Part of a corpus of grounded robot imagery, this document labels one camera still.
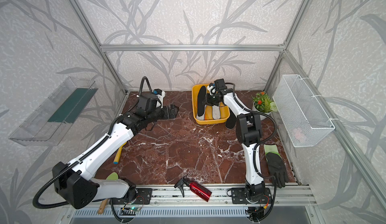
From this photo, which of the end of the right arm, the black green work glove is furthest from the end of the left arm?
the black green work glove

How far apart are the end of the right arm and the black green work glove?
17.6 inches

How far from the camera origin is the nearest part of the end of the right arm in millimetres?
773

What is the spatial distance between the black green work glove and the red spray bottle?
1.19 ft

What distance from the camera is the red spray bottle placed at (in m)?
0.73

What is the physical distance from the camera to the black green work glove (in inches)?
31.1

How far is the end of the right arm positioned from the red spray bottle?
442 mm
